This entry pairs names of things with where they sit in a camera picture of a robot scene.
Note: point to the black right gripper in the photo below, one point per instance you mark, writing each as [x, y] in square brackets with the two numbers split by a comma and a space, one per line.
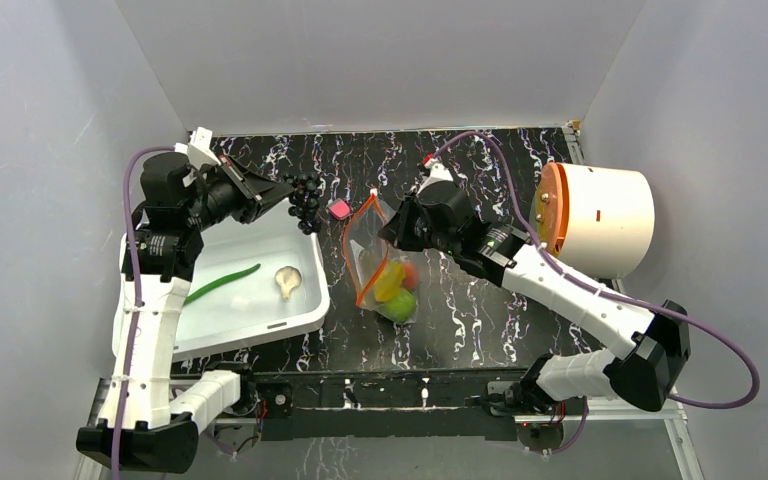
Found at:
[412, 220]

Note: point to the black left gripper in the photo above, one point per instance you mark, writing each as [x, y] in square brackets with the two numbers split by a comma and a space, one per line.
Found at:
[262, 192]

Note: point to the black grape bunch toy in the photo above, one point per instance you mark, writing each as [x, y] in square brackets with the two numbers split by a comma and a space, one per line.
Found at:
[305, 201]

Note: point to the yellow starfruit toy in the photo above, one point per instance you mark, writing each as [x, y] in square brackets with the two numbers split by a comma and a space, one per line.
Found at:
[389, 282]

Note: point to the orange peach toy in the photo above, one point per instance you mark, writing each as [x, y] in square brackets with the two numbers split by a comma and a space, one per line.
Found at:
[411, 277]

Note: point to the clear orange zip bag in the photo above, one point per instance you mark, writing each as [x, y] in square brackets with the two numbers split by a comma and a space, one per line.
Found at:
[366, 253]

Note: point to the green pear toy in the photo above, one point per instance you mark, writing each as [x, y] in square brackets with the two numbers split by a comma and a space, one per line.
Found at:
[399, 309]

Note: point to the white plastic bin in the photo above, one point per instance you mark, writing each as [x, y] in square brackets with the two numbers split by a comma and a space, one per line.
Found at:
[250, 311]

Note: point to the green chili pepper toy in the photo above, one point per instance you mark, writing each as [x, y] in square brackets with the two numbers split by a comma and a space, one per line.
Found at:
[219, 282]

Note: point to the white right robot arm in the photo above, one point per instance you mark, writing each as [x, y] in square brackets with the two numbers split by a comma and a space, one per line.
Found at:
[643, 350]

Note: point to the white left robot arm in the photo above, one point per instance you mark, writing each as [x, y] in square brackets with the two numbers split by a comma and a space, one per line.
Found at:
[141, 426]

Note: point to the small pink cube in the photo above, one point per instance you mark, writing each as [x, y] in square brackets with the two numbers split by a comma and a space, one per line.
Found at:
[340, 210]

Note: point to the beige mushroom toy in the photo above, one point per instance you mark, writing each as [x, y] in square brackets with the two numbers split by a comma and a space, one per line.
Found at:
[288, 279]

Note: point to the white orange cylinder container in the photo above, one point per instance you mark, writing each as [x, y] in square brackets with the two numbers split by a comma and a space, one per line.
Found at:
[597, 220]

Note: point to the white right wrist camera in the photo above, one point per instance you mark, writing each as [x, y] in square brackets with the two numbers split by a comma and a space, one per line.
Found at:
[435, 171]

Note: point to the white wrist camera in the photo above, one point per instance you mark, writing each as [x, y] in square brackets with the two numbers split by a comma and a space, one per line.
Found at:
[435, 171]
[198, 149]

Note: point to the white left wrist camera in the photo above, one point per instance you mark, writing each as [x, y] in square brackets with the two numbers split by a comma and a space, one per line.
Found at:
[198, 149]

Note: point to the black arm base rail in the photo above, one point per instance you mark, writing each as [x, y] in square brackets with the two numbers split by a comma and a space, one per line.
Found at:
[414, 403]

